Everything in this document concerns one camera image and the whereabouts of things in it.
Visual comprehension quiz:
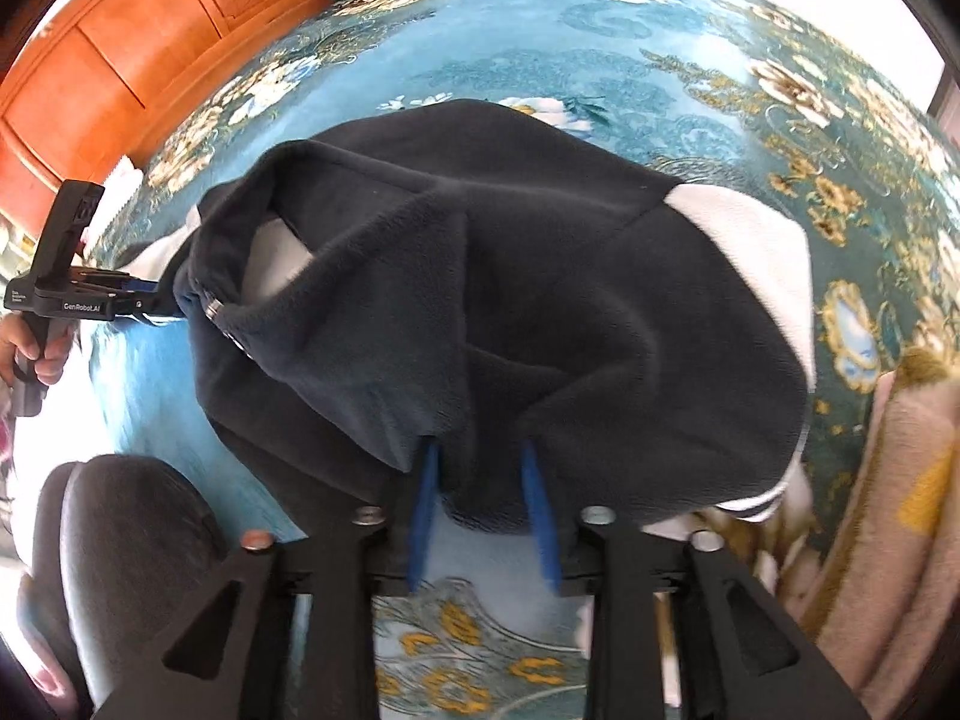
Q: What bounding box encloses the black and white fleece jacket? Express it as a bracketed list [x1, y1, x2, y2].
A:
[130, 99, 815, 533]

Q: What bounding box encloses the person's left hand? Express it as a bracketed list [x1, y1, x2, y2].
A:
[0, 312, 76, 385]

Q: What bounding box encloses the white pink knitted cloth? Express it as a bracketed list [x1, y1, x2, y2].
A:
[82, 156, 143, 260]

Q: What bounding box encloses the orange wooden headboard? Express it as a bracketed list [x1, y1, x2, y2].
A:
[2, 0, 331, 236]

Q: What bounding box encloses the black trousers leg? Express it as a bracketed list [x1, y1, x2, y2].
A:
[16, 455, 228, 718]

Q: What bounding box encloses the pink beige plush blanket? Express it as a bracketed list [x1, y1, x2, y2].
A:
[779, 346, 958, 718]

